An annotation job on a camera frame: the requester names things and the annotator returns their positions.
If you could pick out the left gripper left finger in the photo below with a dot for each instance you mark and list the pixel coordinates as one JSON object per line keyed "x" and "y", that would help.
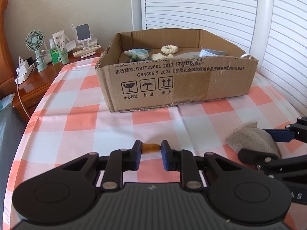
{"x": 118, "y": 162}

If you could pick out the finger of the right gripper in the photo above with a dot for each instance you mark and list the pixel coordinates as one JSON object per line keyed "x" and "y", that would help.
{"x": 267, "y": 162}
{"x": 281, "y": 135}

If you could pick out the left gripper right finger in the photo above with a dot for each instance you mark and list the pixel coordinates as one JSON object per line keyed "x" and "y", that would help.
{"x": 184, "y": 162}

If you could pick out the yellow cleaning cloth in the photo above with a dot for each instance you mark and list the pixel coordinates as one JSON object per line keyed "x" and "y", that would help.
{"x": 150, "y": 148}

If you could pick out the blue white plush toy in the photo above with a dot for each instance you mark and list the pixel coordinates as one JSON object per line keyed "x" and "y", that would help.
{"x": 159, "y": 56}

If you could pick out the blue patterned sachet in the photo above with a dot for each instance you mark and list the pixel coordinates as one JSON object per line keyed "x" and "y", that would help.
{"x": 138, "y": 54}

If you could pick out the blue surgical face mask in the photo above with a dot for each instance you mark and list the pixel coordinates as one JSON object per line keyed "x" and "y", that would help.
{"x": 210, "y": 53}

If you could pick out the cream ring blue tassel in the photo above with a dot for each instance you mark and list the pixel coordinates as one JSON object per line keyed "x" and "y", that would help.
{"x": 169, "y": 49}

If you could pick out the grey mesh fabric pouch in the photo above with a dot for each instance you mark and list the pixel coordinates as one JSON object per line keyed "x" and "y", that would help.
{"x": 188, "y": 55}

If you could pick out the pink checkered tablecloth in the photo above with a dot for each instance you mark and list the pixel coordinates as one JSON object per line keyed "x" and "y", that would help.
{"x": 72, "y": 119}

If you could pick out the brown cardboard box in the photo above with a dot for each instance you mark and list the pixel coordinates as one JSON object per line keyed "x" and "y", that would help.
{"x": 143, "y": 85}

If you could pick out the wooden nightstand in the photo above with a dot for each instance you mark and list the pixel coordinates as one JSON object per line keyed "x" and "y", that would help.
{"x": 30, "y": 92}

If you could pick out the blue bed sheet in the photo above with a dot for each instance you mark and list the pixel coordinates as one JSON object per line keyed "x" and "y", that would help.
{"x": 12, "y": 128}

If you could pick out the white remote control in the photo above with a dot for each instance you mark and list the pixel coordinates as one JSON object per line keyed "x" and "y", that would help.
{"x": 86, "y": 52}

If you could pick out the white louvered closet door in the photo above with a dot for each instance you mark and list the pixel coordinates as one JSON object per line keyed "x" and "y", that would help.
{"x": 273, "y": 31}

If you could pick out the green sanitizer bottle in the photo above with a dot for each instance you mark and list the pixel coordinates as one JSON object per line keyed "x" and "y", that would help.
{"x": 54, "y": 55}

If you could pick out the green tube bottle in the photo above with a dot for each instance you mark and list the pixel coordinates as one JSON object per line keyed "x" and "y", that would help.
{"x": 61, "y": 48}

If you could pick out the white wifi router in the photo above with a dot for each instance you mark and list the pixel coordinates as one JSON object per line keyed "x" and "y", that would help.
{"x": 73, "y": 45}

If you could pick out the white power strip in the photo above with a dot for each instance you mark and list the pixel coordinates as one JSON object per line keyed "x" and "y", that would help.
{"x": 23, "y": 71}

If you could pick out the phone on white stand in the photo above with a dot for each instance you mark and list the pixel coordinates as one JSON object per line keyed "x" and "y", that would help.
{"x": 83, "y": 34}

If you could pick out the wooden bed headboard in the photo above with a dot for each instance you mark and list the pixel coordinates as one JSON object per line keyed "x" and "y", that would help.
{"x": 7, "y": 71}

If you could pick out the white cream tube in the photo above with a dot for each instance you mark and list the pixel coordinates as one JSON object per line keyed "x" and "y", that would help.
{"x": 59, "y": 37}

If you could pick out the green desk fan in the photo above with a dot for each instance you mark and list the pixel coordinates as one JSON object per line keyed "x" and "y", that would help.
{"x": 34, "y": 42}

